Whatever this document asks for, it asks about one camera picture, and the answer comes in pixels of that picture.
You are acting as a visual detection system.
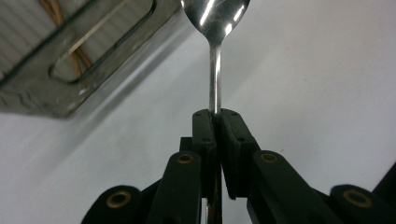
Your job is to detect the metal spoon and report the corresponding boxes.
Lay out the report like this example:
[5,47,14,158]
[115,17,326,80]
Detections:
[179,0,252,117]

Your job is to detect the clear grey plastic bin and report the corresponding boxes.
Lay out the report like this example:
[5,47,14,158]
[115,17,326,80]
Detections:
[0,0,185,119]

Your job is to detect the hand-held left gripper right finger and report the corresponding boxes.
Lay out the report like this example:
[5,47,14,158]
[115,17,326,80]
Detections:
[218,108,262,201]

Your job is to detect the brown wooden chopstick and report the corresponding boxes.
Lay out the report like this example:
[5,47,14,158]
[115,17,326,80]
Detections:
[50,0,93,70]
[38,0,82,79]

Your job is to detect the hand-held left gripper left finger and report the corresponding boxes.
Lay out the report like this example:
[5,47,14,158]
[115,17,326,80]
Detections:
[180,108,219,200]

